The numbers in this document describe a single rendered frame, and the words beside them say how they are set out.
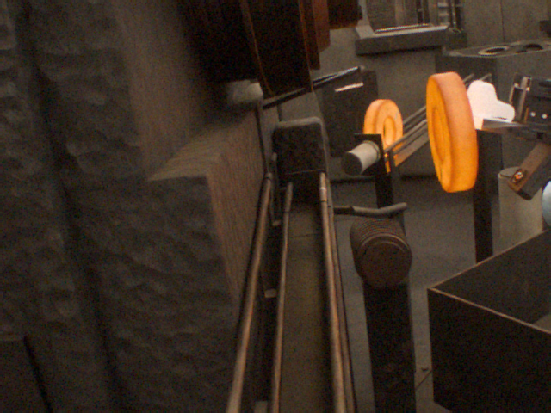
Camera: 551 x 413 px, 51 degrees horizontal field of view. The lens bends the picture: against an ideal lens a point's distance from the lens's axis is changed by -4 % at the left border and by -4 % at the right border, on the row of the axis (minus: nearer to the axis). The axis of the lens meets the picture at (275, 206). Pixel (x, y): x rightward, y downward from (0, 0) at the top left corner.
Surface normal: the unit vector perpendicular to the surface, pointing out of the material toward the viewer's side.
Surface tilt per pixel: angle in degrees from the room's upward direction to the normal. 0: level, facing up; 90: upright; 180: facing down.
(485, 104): 90
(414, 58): 90
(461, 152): 98
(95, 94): 90
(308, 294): 6
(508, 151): 90
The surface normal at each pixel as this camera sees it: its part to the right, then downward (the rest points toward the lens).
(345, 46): -0.29, 0.31
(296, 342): -0.15, -0.91
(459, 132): -0.08, 0.15
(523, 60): 0.20, 0.25
